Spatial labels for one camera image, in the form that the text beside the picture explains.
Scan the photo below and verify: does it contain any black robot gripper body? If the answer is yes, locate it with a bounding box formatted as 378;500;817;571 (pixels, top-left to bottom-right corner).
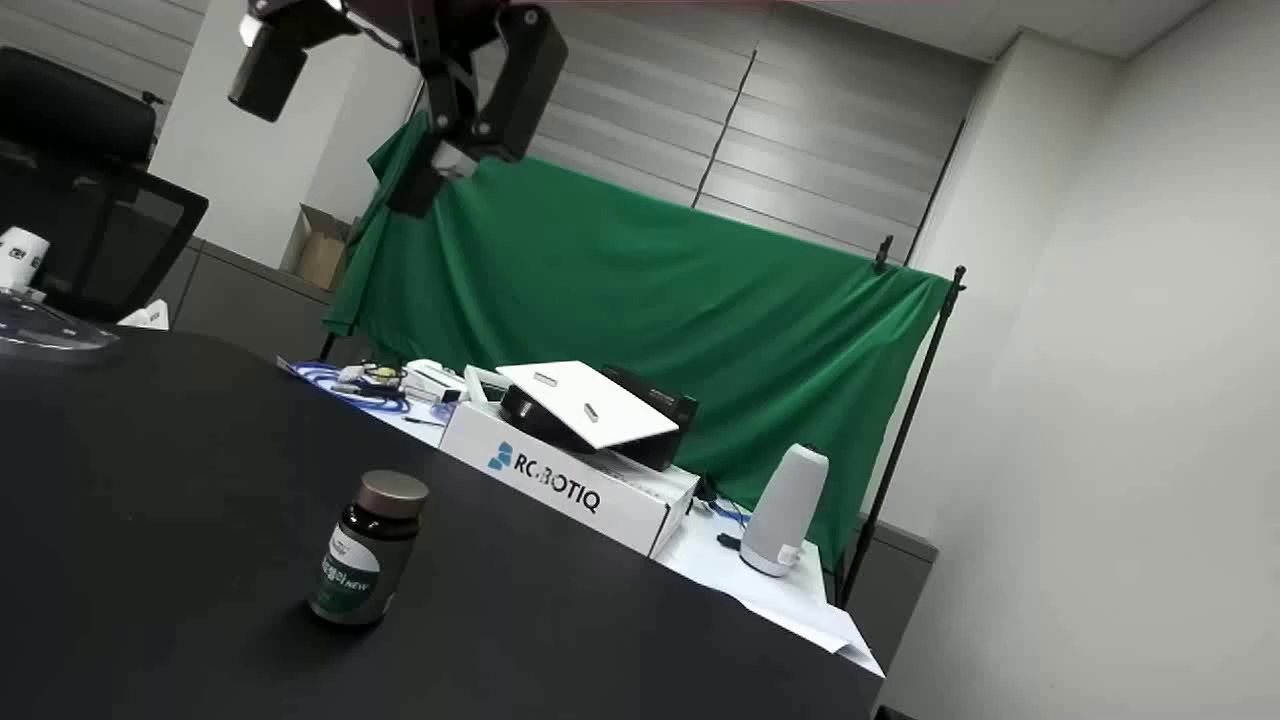
347;0;509;87

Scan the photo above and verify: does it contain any green supplement bottle brown cap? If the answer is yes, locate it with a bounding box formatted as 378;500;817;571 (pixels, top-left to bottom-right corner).
302;463;435;638

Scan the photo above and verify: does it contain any brown cardboard box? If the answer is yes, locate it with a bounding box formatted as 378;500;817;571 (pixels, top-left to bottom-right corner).
279;201;359;301

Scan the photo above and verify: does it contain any green backdrop cloth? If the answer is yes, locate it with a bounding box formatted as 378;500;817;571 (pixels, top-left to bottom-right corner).
321;116;957;577

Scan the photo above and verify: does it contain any white clutter items pile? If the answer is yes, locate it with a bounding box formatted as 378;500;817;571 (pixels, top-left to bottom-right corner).
285;351;502;430

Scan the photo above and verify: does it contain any black box with white lid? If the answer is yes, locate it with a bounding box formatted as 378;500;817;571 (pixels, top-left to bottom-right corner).
492;357;702;473

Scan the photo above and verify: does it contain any white Robotiq cardboard box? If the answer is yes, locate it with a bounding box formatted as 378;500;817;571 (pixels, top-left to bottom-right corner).
435;397;702;561

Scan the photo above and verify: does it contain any black office chair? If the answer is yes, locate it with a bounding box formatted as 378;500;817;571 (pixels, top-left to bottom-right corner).
0;44;211;323

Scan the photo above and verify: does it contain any small white device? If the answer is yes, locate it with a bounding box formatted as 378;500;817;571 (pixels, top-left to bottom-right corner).
0;224;50;301

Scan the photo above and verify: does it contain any black backdrop stand pole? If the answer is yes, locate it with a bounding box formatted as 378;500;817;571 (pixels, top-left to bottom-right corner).
833;238;970;608

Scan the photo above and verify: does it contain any white paper sheet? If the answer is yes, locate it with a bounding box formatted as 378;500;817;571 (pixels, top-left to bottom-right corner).
655;493;888;680

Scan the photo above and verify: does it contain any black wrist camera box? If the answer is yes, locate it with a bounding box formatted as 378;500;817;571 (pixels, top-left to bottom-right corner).
222;0;359;124

